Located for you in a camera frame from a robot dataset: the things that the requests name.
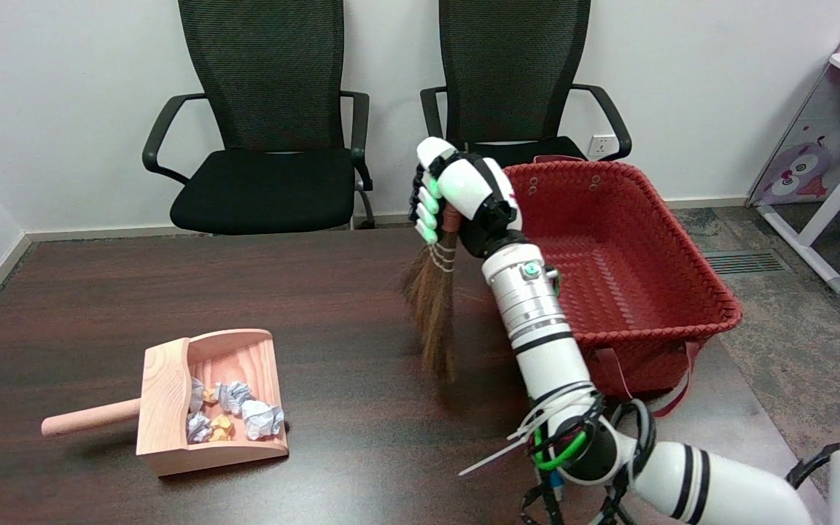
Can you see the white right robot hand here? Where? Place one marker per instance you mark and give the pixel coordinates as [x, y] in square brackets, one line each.
[471, 186]

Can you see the brown straw hand broom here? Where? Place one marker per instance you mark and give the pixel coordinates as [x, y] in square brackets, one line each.
[434, 313]

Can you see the white paper ball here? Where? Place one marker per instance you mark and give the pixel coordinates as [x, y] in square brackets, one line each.
[195, 394]
[199, 427]
[232, 396]
[262, 419]

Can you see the small brown paper ball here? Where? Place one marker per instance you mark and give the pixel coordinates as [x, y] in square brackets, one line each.
[210, 394]
[221, 426]

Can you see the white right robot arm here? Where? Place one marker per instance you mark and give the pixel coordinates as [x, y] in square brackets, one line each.
[544, 350]

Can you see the wooden dustpan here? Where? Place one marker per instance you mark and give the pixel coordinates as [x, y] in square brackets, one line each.
[245, 361]

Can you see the black mesh office chair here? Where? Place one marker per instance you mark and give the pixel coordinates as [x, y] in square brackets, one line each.
[515, 73]
[267, 189]

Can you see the red woven basket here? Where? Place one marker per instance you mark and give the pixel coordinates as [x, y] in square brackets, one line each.
[631, 277]

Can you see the metal floor vent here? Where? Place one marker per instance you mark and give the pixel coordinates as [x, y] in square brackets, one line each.
[744, 262]

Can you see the pink cartoon owl panel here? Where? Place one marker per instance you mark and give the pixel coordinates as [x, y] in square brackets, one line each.
[799, 168]

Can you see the white wall socket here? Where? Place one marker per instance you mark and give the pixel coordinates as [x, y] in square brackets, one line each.
[601, 146]

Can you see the white desk leg frame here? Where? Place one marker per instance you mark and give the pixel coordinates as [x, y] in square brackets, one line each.
[835, 204]

